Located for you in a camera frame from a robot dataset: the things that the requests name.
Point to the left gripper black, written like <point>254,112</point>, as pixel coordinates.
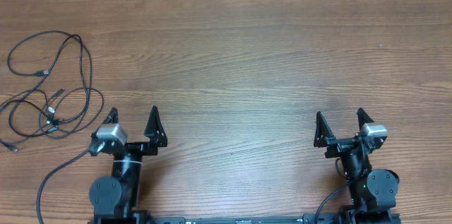
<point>135,148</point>

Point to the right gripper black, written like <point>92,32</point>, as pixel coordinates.
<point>347,147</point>

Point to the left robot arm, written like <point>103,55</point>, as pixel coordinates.
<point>115,197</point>

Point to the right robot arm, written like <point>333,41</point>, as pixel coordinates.
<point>372,191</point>

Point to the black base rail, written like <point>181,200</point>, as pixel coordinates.
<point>307,218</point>

